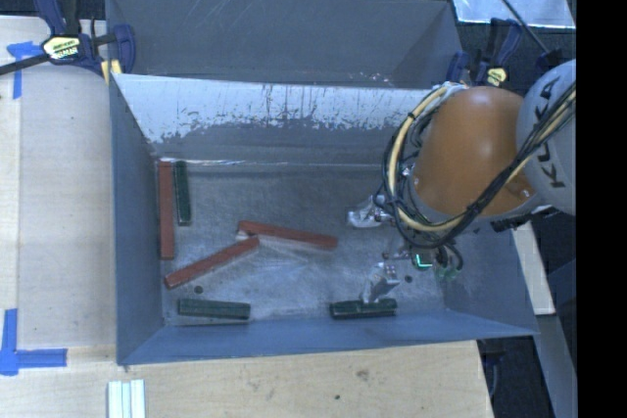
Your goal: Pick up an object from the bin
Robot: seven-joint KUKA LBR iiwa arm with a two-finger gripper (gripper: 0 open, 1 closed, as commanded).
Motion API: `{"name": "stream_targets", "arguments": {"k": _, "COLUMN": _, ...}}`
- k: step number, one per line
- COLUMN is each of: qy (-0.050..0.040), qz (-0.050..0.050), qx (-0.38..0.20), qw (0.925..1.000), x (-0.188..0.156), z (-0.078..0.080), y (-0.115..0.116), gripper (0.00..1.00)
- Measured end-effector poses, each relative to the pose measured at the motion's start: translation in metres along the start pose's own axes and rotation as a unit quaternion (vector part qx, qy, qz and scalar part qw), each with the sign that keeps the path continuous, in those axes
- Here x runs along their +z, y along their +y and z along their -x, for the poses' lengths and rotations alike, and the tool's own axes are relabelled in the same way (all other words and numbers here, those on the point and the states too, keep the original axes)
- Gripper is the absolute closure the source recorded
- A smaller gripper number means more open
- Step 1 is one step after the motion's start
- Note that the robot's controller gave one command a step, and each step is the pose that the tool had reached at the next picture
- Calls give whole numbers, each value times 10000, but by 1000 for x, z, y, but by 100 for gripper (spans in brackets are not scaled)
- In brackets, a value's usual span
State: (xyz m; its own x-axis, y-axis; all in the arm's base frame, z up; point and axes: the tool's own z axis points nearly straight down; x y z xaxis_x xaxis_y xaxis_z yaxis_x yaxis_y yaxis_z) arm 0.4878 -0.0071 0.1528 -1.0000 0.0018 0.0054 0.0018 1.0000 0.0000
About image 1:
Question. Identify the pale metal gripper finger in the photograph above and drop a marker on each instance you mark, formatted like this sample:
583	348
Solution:
391	274
371	281

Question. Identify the dark green flat block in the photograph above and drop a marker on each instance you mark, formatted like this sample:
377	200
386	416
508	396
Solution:
182	193
214	309
360	309

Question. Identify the red-brown flat block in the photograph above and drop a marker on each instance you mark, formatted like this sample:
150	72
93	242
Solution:
289	235
166	210
210	263

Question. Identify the grey metal bin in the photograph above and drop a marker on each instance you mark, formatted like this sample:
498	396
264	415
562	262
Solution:
294	39

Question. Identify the black cylinder on white bracket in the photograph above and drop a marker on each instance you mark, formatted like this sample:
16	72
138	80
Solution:
509	223

